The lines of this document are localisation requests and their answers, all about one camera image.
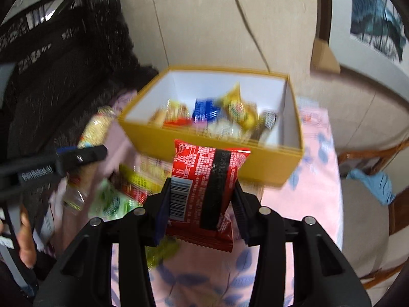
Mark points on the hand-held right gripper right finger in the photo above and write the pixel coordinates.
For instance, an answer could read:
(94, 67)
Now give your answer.
(240, 211)

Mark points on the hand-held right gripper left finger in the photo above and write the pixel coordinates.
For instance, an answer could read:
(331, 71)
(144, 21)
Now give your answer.
(163, 211)

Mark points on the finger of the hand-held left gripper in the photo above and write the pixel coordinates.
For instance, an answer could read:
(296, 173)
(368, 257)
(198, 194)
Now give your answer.
(67, 149)
(84, 157)

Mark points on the clear biscuit packet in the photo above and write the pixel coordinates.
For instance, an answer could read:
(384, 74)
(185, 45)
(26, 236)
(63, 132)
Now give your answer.
(97, 124)

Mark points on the yellow cardboard box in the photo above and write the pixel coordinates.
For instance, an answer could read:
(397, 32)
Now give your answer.
(265, 166)

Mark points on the red snack packet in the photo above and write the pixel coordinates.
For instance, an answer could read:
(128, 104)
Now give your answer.
(204, 166)

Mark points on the red-orange snack packet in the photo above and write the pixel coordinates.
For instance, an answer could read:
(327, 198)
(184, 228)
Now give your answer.
(177, 123)

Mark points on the long black snack packet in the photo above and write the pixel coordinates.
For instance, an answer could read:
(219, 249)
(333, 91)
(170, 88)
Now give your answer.
(269, 121)

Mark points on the bread packet with red label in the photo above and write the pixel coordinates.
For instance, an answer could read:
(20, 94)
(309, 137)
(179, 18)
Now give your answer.
(177, 110)

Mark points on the yellow-green snack packet with logo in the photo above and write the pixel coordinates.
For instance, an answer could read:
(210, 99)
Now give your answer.
(239, 108)

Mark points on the blue snack packet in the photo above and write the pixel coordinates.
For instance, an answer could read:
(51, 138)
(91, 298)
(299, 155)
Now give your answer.
(204, 110)

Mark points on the person's left hand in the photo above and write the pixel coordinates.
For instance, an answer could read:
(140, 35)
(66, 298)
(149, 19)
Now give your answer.
(28, 239)

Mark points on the pink floral tablecloth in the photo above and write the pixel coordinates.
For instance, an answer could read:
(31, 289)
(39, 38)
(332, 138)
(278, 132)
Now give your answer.
(204, 278)

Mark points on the dark carved wooden bench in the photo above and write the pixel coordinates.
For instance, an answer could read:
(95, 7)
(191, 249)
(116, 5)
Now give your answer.
(64, 70)

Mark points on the wooden chair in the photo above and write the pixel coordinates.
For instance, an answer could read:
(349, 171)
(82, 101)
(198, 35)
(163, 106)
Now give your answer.
(361, 230)

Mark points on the blue cloth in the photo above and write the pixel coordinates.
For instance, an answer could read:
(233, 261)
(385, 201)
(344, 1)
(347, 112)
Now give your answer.
(374, 185)

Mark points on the cardboard corner protector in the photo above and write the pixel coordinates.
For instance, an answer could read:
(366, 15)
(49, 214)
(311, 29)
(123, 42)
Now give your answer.
(324, 57)

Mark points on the framed lotus painting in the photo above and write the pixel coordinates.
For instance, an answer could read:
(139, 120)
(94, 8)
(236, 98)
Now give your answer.
(374, 22)

